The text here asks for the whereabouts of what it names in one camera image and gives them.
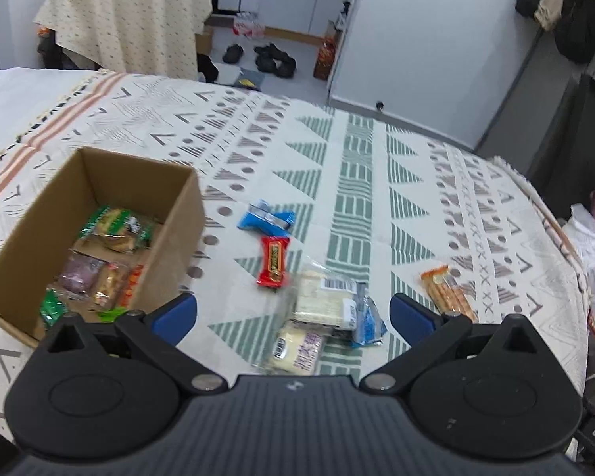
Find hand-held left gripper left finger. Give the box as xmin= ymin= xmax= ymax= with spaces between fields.
xmin=42 ymin=294 xmax=229 ymax=398

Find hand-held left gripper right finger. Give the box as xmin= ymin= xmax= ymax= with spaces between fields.
xmin=359 ymin=292 xmax=551 ymax=397

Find small orange snack packet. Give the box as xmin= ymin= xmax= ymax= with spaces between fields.
xmin=119 ymin=264 xmax=146 ymax=309

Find tan cake packet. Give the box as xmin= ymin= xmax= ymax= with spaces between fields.
xmin=93 ymin=263 xmax=130 ymax=311

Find cardboard box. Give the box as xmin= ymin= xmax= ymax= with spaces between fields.
xmin=0 ymin=146 xmax=207 ymax=351

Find clear sandwich cake packet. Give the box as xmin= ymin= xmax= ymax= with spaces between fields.
xmin=292 ymin=268 xmax=369 ymax=331

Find purple cake packet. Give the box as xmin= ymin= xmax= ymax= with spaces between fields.
xmin=57 ymin=253 xmax=105 ymax=299

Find green brown cake packet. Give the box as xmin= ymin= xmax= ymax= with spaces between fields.
xmin=79 ymin=205 xmax=156 ymax=255

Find white bun packet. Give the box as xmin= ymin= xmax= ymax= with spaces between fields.
xmin=265 ymin=320 xmax=328 ymax=376

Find dark green snack packet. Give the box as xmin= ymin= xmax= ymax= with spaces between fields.
xmin=40 ymin=288 xmax=71 ymax=328

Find blue-edged clear snack packet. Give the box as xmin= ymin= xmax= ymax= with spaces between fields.
xmin=349 ymin=295 xmax=389 ymax=349

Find long orange biscuit packet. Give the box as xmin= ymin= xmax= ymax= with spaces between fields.
xmin=420 ymin=265 xmax=480 ymax=323

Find red snack packet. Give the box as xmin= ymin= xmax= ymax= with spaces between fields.
xmin=256 ymin=235 xmax=292 ymax=290

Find blue snack packet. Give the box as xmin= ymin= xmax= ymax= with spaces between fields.
xmin=236 ymin=199 xmax=297 ymax=235

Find crumpled white plastic bags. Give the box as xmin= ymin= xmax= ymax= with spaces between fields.
xmin=559 ymin=203 xmax=595 ymax=309

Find black flat panel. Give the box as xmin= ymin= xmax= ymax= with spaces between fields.
xmin=476 ymin=72 xmax=595 ymax=220

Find white bed sheet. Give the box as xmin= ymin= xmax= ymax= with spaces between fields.
xmin=0 ymin=69 xmax=101 ymax=160

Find red drink bottle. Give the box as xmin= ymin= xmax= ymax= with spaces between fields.
xmin=313 ymin=40 xmax=338 ymax=81

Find round table with dotted cloth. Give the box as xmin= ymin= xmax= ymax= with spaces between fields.
xmin=33 ymin=0 xmax=213 ymax=81

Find pink pack of bottles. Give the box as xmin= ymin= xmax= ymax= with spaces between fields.
xmin=233 ymin=10 xmax=267 ymax=40

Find hanging black bag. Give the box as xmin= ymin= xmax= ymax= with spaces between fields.
xmin=553 ymin=0 xmax=595 ymax=65

